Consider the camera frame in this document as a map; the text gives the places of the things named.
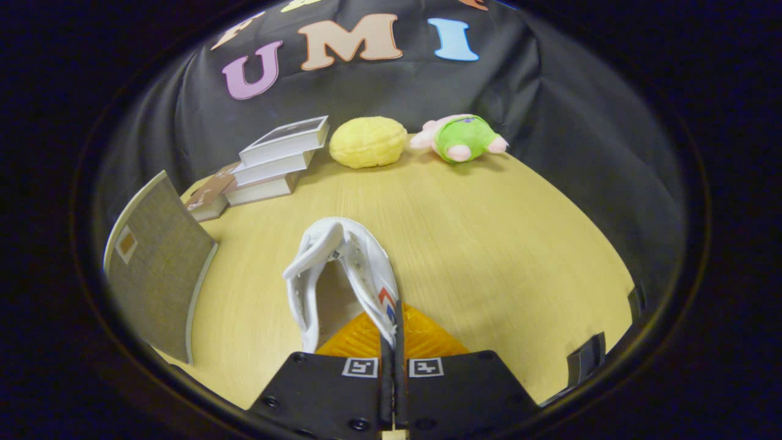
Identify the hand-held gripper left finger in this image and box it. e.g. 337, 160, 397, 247
246, 312, 395, 440

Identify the yellow plush cushion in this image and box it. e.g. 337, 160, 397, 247
329, 116, 408, 169

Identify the black backdrop cloth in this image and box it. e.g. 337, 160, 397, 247
92, 0, 688, 343

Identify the white canvas shoe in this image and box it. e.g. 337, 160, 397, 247
282, 216, 401, 355

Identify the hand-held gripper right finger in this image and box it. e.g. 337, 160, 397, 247
395, 299, 541, 440

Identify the brown cover book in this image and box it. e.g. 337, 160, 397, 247
185, 164, 240, 222

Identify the pink and green plush toy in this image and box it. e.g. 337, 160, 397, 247
409, 114, 510, 164

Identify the white book with dark cover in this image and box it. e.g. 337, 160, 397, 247
239, 115, 330, 167

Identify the grey fabric storage box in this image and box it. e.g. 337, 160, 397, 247
103, 170, 219, 365

